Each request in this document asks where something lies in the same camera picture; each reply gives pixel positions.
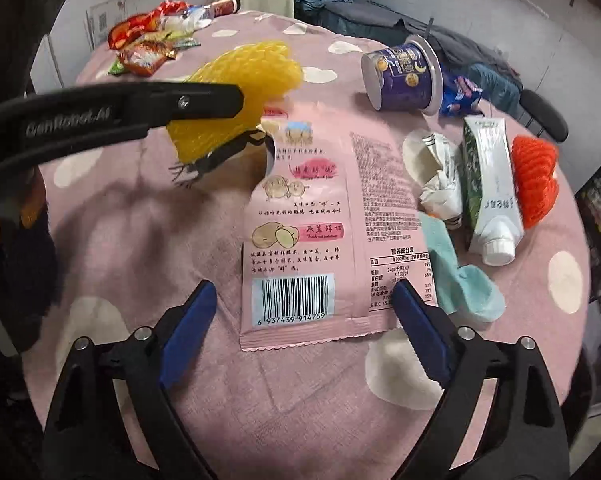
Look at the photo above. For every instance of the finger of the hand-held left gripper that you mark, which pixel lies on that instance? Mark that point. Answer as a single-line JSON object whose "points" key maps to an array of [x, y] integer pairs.
{"points": [[200, 101]]}

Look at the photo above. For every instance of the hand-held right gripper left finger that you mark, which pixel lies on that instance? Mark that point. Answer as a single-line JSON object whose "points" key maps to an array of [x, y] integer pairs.
{"points": [[190, 330]]}

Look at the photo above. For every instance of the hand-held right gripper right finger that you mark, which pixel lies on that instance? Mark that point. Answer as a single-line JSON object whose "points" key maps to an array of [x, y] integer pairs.
{"points": [[420, 330]]}

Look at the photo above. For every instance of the yellow foam fruit net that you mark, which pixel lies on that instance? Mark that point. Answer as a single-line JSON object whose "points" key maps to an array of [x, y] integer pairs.
{"points": [[263, 70]]}

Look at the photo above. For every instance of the pink snack bag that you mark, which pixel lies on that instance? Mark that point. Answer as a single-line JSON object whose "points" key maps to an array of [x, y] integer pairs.
{"points": [[300, 200]]}

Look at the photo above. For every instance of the white wrapper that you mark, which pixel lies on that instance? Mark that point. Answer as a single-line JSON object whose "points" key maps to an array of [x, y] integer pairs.
{"points": [[443, 180]]}

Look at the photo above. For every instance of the light blue cloth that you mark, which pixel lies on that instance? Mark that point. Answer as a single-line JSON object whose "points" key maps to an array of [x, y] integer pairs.
{"points": [[473, 292]]}

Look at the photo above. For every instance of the pile of colourful snack wrappers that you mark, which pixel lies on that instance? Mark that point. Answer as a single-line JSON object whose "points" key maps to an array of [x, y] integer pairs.
{"points": [[140, 55]]}

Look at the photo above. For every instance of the red cylindrical can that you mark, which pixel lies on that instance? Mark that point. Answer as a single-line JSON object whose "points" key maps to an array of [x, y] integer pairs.
{"points": [[225, 6]]}

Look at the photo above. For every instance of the pink dotted tablecloth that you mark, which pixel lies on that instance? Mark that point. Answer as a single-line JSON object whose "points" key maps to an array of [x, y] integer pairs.
{"points": [[145, 240]]}

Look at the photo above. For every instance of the green and white carton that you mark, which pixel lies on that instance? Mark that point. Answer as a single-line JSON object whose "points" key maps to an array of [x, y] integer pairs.
{"points": [[490, 180]]}

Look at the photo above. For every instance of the red foam fruit net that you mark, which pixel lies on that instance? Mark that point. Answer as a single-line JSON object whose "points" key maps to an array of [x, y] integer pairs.
{"points": [[535, 180]]}

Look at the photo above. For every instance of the purple paper cup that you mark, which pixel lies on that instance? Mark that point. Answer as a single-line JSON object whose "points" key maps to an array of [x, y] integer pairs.
{"points": [[405, 77]]}

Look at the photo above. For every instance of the blue snack wrapper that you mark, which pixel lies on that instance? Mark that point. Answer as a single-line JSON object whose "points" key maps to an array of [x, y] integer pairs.
{"points": [[460, 96]]}

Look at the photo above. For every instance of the black chair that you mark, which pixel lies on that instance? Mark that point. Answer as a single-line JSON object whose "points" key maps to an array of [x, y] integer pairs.
{"points": [[545, 112]]}

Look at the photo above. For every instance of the white wall notice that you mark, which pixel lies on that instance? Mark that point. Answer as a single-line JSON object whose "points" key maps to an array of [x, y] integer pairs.
{"points": [[105, 20]]}

